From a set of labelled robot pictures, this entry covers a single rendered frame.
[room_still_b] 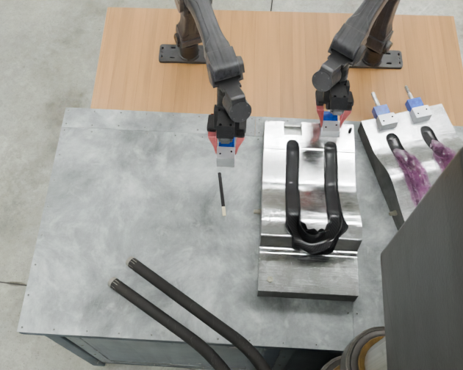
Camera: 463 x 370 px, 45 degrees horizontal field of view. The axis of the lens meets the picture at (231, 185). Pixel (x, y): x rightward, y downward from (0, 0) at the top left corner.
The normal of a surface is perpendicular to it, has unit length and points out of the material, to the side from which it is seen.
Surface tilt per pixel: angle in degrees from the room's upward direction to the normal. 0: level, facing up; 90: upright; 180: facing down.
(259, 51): 0
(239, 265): 0
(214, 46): 11
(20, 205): 0
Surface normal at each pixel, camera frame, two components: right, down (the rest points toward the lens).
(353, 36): -0.25, -0.09
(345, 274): 0.00, -0.43
